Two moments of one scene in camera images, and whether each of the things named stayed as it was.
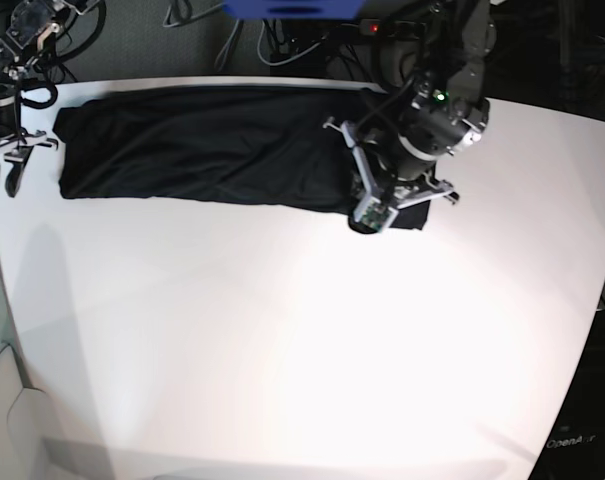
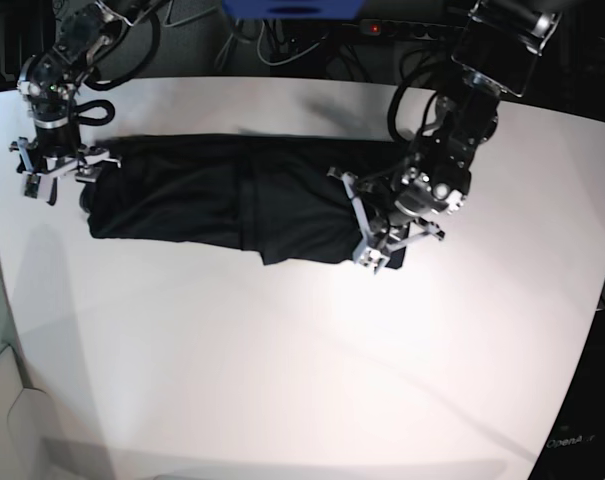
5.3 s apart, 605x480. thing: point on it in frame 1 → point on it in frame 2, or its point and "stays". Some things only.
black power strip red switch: x=392 y=28 stays
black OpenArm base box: x=587 y=444 stays
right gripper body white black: x=379 y=206 → x=387 y=245
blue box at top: x=295 y=9 stays
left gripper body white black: x=20 y=142 → x=41 y=173
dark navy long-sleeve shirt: x=256 y=146 → x=293 y=196
